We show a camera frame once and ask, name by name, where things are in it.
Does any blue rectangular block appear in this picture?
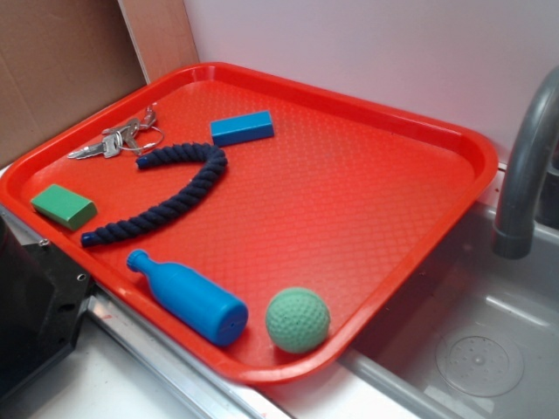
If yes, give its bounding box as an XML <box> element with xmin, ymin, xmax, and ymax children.
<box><xmin>210</xmin><ymin>111</ymin><xmax>274</xmax><ymax>147</ymax></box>

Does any green rectangular block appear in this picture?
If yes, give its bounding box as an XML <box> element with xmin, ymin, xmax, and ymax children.
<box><xmin>31</xmin><ymin>184</ymin><xmax>98</xmax><ymax>231</ymax></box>

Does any red plastic tray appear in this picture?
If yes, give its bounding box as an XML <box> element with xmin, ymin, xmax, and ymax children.
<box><xmin>1</xmin><ymin>63</ymin><xmax>498</xmax><ymax>384</ymax></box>

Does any green dimpled ball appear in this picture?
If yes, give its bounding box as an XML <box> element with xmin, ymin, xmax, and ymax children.
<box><xmin>266</xmin><ymin>287</ymin><xmax>331</xmax><ymax>354</ymax></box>

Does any blue toy bottle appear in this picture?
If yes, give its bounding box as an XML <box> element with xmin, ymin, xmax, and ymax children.
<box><xmin>127</xmin><ymin>250</ymin><xmax>249</xmax><ymax>347</ymax></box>

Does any silver key bunch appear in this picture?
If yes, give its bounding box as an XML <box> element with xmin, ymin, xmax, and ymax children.
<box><xmin>67</xmin><ymin>104</ymin><xmax>165</xmax><ymax>160</ymax></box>

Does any grey sink faucet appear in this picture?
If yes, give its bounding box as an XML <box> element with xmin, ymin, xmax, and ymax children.
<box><xmin>492</xmin><ymin>68</ymin><xmax>558</xmax><ymax>259</ymax></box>

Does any grey toy sink basin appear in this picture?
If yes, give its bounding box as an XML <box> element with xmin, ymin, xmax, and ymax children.
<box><xmin>262</xmin><ymin>174</ymin><xmax>558</xmax><ymax>418</ymax></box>

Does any black device corner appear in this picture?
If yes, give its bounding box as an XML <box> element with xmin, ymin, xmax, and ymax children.
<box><xmin>1</xmin><ymin>221</ymin><xmax>92</xmax><ymax>401</ymax></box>

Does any brown cardboard panel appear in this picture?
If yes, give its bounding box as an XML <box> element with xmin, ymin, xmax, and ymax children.
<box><xmin>1</xmin><ymin>1</ymin><xmax>198</xmax><ymax>166</ymax></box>

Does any dark blue rope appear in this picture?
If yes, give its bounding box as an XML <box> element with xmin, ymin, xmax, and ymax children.
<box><xmin>80</xmin><ymin>141</ymin><xmax>229</xmax><ymax>249</ymax></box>

